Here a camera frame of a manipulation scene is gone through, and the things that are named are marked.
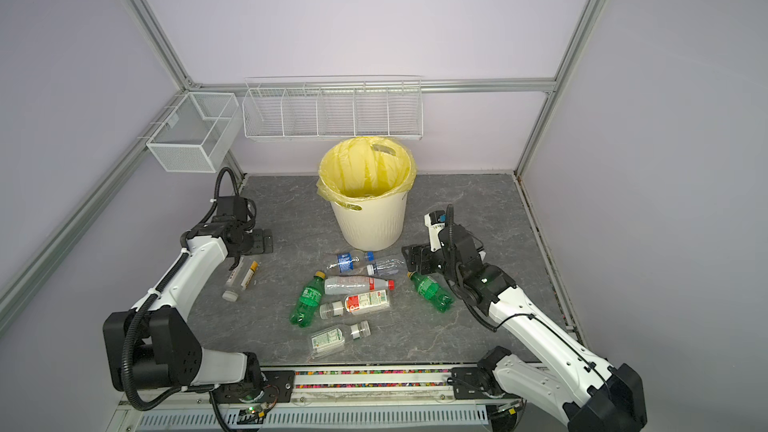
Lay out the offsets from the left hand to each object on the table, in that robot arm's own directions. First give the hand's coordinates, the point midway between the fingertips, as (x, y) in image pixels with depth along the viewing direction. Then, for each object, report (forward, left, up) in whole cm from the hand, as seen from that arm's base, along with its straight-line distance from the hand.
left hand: (252, 247), depth 85 cm
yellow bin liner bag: (+24, -30, +5) cm, 39 cm away
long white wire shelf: (+42, -22, +17) cm, 51 cm away
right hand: (-8, -47, +7) cm, 48 cm away
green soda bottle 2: (-13, -52, -8) cm, 54 cm away
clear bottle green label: (-25, -23, -7) cm, 35 cm away
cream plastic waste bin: (+3, -37, +2) cm, 37 cm away
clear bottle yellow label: (-5, +6, -9) cm, 12 cm away
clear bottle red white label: (-16, -30, -6) cm, 34 cm away
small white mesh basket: (+38, +22, +12) cm, 46 cm away
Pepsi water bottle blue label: (-3, -27, -9) cm, 28 cm away
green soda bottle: (-16, -15, -10) cm, 24 cm away
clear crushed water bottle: (-4, -38, -10) cm, 39 cm away
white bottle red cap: (-10, -25, -7) cm, 28 cm away
